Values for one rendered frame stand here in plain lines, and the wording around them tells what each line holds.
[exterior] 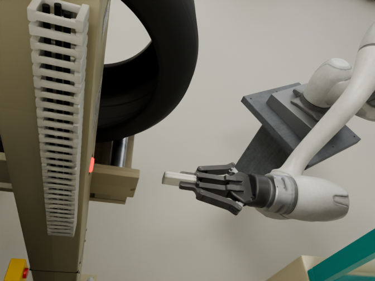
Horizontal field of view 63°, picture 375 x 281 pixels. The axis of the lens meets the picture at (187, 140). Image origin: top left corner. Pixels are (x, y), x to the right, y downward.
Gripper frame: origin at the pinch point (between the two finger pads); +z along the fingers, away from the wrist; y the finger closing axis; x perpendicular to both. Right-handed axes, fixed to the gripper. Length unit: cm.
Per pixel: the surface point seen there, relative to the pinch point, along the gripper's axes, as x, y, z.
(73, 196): -5.5, 10.4, 19.8
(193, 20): -25.4, -20.8, 3.6
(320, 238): 106, -46, -123
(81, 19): -37.5, 10.5, 19.4
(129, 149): 18.9, -22.1, 10.2
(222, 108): 106, -155, -67
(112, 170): 10.4, -7.4, 14.2
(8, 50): -29.4, 6.5, 28.0
